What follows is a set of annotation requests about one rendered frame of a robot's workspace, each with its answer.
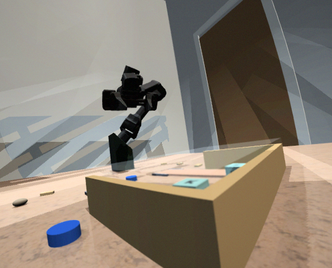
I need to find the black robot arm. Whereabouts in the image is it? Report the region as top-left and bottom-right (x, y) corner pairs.
(117, 66), (166, 143)

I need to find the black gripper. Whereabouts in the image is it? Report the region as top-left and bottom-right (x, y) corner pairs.
(102, 89), (158, 111)

